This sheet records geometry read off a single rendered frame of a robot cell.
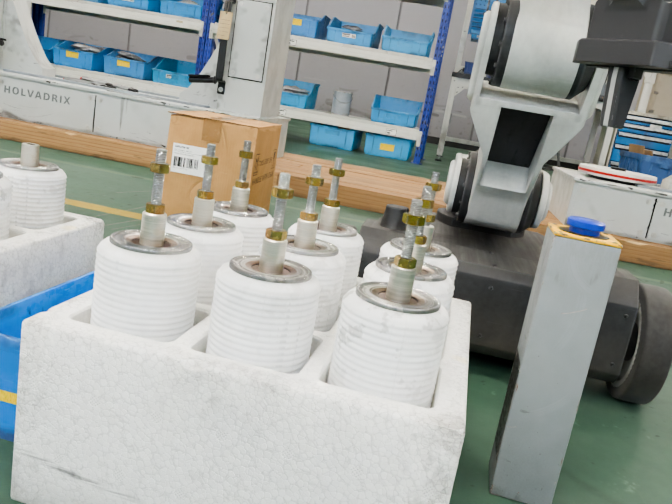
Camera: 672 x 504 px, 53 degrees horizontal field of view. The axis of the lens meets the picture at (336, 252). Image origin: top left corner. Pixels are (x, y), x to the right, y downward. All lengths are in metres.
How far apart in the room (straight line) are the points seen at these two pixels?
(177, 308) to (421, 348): 0.22
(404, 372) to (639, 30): 0.41
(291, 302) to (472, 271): 0.57
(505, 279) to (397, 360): 0.56
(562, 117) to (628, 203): 1.61
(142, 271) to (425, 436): 0.28
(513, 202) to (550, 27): 0.36
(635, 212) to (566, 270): 2.00
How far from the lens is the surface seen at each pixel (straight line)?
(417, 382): 0.58
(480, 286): 1.11
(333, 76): 9.14
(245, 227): 0.82
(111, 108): 2.98
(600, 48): 0.77
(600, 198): 2.71
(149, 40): 9.93
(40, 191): 0.97
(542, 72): 1.09
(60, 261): 0.96
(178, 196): 1.82
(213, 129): 1.77
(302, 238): 0.71
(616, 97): 0.76
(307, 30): 5.45
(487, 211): 1.32
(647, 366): 1.16
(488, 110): 1.14
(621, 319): 1.15
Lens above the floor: 0.42
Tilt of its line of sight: 13 degrees down
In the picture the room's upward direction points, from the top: 10 degrees clockwise
